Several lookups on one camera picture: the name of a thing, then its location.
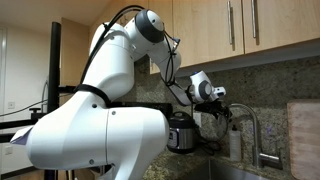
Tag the white wall light switch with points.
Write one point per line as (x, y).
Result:
(11, 105)

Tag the black metal stand pole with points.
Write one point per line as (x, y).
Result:
(54, 66)

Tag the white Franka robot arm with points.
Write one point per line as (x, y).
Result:
(100, 133)

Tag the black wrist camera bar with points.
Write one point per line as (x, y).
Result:
(201, 107)

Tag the white soap dispenser bottle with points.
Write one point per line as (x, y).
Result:
(235, 145)

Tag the black electric pressure cooker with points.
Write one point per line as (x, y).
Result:
(181, 133)

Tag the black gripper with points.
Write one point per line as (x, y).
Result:
(215, 107)

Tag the wooden butcher block cutting board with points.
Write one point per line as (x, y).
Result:
(305, 143)

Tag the light wood upper cabinets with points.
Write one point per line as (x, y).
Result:
(206, 30)

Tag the brushed steel tap faucet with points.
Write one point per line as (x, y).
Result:
(255, 133)

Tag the stainless steel sink basin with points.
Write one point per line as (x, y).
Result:
(226, 171)

